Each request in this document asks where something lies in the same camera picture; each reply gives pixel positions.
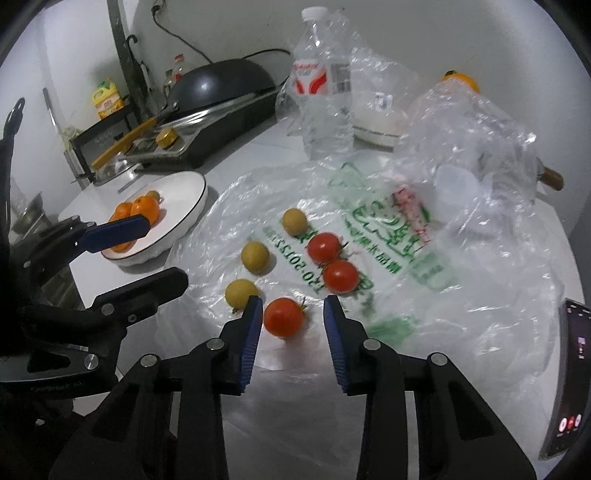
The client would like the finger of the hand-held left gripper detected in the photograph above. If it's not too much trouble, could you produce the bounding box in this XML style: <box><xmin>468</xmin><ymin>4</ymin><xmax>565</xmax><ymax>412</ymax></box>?
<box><xmin>25</xmin><ymin>215</ymin><xmax>151</xmax><ymax>291</ymax></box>
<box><xmin>90</xmin><ymin>267</ymin><xmax>189</xmax><ymax>333</ymax></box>

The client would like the white bowl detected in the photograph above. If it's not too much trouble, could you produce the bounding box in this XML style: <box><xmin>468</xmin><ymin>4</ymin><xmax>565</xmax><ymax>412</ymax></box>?
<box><xmin>351</xmin><ymin>90</ymin><xmax>407</xmax><ymax>148</ymax></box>

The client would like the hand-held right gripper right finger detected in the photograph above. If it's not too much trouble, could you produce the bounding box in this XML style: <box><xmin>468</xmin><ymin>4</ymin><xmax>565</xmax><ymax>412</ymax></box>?
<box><xmin>323</xmin><ymin>295</ymin><xmax>539</xmax><ymax>480</ymax></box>

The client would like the black metal rack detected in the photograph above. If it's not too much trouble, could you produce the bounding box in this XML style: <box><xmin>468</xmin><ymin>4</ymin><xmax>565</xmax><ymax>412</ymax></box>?
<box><xmin>69</xmin><ymin>108</ymin><xmax>139</xmax><ymax>178</ymax></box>

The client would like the steel induction cooker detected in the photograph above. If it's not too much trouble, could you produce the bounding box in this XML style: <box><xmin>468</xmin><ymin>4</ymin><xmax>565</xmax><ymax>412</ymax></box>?
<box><xmin>117</xmin><ymin>85</ymin><xmax>283</xmax><ymax>169</ymax></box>

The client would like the clear plastic water bottle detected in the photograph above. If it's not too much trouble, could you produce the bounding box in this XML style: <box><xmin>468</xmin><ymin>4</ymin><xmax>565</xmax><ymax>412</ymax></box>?
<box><xmin>288</xmin><ymin>7</ymin><xmax>355</xmax><ymax>160</ymax></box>

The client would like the crumpled clear plastic bag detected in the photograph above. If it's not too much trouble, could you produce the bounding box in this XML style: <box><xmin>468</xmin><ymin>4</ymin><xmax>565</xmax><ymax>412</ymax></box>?
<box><xmin>397</xmin><ymin>80</ymin><xmax>541</xmax><ymax>222</ymax></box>

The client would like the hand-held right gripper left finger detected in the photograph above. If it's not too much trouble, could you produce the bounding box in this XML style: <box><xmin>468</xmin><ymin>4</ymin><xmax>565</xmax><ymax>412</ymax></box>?
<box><xmin>48</xmin><ymin>295</ymin><xmax>265</xmax><ymax>480</ymax></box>

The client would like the white round plate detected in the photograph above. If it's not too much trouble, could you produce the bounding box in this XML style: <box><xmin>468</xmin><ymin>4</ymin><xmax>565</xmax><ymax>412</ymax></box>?
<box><xmin>99</xmin><ymin>171</ymin><xmax>208</xmax><ymax>266</ymax></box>

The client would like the black wok with wooden handle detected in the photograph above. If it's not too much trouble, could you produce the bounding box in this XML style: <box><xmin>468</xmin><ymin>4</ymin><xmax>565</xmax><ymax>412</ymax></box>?
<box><xmin>91</xmin><ymin>59</ymin><xmax>278</xmax><ymax>171</ymax></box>

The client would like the green printed plastic bag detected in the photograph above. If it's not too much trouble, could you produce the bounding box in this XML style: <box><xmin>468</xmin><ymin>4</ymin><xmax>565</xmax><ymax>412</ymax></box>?
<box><xmin>171</xmin><ymin>154</ymin><xmax>578</xmax><ymax>444</ymax></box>

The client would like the large orange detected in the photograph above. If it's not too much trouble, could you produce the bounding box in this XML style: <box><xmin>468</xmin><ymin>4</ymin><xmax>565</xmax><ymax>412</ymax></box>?
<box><xmin>438</xmin><ymin>70</ymin><xmax>481</xmax><ymax>95</ymax></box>

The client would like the black folded umbrella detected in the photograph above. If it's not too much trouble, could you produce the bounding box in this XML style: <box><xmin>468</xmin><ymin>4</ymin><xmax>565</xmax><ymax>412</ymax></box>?
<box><xmin>124</xmin><ymin>34</ymin><xmax>153</xmax><ymax>125</ymax></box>

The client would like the red label sauce bottle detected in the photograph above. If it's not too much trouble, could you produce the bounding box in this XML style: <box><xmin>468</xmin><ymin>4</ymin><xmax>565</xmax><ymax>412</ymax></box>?
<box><xmin>170</xmin><ymin>54</ymin><xmax>197</xmax><ymax>79</ymax></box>

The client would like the black smartphone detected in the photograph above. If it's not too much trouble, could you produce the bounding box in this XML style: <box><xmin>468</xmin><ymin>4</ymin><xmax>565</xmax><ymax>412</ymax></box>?
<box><xmin>539</xmin><ymin>298</ymin><xmax>591</xmax><ymax>460</ymax></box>

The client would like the black cooker power cable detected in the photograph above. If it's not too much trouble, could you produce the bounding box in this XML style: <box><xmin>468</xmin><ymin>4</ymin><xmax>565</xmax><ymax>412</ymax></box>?
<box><xmin>152</xmin><ymin>7</ymin><xmax>296</xmax><ymax>63</ymax></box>

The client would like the yellow detergent bottle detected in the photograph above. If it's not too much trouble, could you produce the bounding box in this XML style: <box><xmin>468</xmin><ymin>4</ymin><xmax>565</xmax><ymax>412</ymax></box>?
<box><xmin>91</xmin><ymin>77</ymin><xmax>131</xmax><ymax>121</ymax></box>

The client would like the red cherry tomato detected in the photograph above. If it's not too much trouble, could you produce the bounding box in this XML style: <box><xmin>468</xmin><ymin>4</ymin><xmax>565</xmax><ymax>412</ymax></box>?
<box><xmin>263</xmin><ymin>298</ymin><xmax>305</xmax><ymax>340</ymax></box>
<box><xmin>322</xmin><ymin>260</ymin><xmax>360</xmax><ymax>294</ymax></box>
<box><xmin>307</xmin><ymin>233</ymin><xmax>341</xmax><ymax>264</ymax></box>

